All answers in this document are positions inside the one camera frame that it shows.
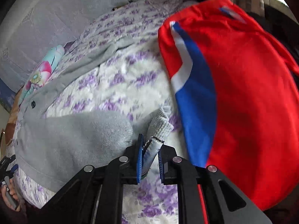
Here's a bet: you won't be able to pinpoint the person's left hand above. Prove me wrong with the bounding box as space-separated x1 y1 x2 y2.
0 181 23 213

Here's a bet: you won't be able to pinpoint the purple floral bedspread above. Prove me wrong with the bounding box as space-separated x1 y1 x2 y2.
1 0 197 223

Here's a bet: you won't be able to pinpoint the grey sweatpants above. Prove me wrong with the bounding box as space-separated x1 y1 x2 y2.
15 36 173 192

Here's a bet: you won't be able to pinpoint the red blue white garment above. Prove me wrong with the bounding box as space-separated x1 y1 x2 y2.
158 0 298 223

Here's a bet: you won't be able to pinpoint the brown pillow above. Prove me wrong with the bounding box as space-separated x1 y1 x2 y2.
5 88 23 146

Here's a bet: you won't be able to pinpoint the colourful floral folded blanket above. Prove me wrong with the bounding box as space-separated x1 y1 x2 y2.
18 45 65 106

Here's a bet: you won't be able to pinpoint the lavender padded headboard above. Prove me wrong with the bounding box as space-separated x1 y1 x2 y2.
1 0 138 92

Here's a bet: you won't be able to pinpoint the blue patterned cloth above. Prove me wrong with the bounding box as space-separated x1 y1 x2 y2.
0 79 16 113

